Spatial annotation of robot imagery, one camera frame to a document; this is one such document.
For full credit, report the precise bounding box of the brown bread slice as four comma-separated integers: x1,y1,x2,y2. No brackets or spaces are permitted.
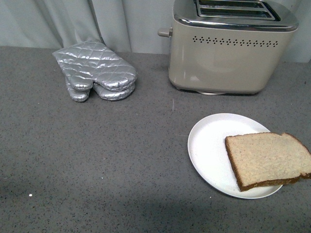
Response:
225,133,311,191

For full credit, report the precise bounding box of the beige chrome two-slot toaster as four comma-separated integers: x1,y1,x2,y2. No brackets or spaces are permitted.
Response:
158,0,298,94

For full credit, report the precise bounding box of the white round plate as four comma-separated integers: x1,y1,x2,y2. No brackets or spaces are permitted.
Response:
187,113,284,200

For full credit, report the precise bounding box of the silver quilted oven mitt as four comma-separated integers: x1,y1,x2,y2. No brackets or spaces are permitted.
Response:
53,40,137,102

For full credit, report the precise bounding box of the grey-white curtain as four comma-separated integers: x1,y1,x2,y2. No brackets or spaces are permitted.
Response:
0,0,311,64

